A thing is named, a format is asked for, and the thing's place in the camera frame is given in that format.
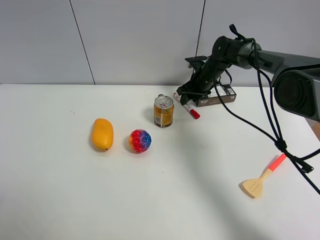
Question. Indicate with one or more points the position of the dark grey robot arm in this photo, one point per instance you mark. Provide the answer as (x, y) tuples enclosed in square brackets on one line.
[(296, 78)]

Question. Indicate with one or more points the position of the multicoloured glitter ball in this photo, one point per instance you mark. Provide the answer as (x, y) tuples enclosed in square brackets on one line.
[(139, 141)]

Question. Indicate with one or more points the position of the yellow drink can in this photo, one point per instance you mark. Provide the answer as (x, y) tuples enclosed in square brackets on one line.
[(163, 109)]

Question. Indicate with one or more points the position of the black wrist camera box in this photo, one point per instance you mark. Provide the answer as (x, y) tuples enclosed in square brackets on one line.
[(196, 62)]

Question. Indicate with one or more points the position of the yellow mango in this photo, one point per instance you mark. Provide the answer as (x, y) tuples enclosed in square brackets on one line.
[(102, 135)]

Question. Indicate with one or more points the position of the black rectangular box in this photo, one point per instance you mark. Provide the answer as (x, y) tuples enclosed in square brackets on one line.
[(226, 94)]

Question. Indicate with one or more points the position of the red and white marker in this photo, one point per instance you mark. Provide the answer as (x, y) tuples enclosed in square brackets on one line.
[(187, 107)]

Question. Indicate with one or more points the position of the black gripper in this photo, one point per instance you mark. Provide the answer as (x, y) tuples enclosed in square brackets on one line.
[(202, 80)]

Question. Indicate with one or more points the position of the beige spatula with orange handle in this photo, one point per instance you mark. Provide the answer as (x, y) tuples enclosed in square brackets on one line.
[(254, 187)]

